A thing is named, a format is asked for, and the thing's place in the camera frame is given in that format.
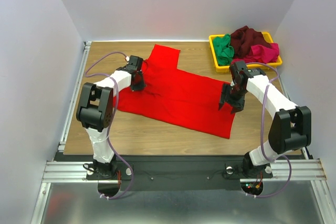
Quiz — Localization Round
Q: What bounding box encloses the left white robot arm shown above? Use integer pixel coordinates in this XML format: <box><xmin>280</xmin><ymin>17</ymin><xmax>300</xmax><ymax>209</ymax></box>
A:
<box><xmin>76</xmin><ymin>55</ymin><xmax>145</xmax><ymax>179</ymax></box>

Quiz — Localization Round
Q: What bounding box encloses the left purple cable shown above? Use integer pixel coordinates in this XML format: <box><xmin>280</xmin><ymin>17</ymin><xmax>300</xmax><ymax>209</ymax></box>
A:
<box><xmin>85</xmin><ymin>51</ymin><xmax>134</xmax><ymax>200</ymax></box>

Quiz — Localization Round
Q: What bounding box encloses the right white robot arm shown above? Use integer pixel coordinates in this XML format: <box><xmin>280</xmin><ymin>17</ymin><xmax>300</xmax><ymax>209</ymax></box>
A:
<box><xmin>218</xmin><ymin>61</ymin><xmax>311</xmax><ymax>177</ymax></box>

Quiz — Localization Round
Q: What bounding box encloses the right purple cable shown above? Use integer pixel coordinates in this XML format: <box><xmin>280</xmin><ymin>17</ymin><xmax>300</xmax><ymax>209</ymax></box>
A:
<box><xmin>244</xmin><ymin>62</ymin><xmax>292</xmax><ymax>199</ymax></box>

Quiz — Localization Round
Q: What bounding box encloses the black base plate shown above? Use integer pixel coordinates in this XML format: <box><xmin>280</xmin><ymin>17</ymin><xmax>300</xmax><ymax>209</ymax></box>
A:
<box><xmin>56</xmin><ymin>154</ymin><xmax>272</xmax><ymax>196</ymax></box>

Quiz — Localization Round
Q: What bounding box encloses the magenta t shirt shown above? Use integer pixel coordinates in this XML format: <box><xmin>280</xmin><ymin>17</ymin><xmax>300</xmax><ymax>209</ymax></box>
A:
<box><xmin>232</xmin><ymin>43</ymin><xmax>280</xmax><ymax>64</ymax></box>

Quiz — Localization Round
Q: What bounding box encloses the purple cable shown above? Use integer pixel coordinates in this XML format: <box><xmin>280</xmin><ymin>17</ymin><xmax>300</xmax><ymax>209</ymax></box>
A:
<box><xmin>244</xmin><ymin>62</ymin><xmax>292</xmax><ymax>199</ymax></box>
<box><xmin>85</xmin><ymin>51</ymin><xmax>134</xmax><ymax>200</ymax></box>

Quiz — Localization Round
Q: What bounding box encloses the red t shirt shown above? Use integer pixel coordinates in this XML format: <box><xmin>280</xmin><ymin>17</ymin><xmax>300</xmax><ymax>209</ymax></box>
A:
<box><xmin>118</xmin><ymin>45</ymin><xmax>234</xmax><ymax>138</ymax></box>

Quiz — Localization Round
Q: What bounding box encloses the maroon t shirt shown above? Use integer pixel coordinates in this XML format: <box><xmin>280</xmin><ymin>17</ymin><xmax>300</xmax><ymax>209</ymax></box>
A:
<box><xmin>230</xmin><ymin>26</ymin><xmax>271</xmax><ymax>59</ymax></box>

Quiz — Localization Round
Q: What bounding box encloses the aluminium frame rail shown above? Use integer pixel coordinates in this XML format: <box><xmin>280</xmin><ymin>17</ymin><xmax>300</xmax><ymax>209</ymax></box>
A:
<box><xmin>42</xmin><ymin>41</ymin><xmax>91</xmax><ymax>183</ymax></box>

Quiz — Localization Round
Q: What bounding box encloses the green t shirt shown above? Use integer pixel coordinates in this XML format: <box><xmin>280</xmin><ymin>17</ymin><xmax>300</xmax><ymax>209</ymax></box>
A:
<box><xmin>213</xmin><ymin>34</ymin><xmax>235</xmax><ymax>66</ymax></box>

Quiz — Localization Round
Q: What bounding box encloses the yellow plastic bin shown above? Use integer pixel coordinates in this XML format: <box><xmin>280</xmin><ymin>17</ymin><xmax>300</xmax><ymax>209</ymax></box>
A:
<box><xmin>208</xmin><ymin>31</ymin><xmax>283</xmax><ymax>73</ymax></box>

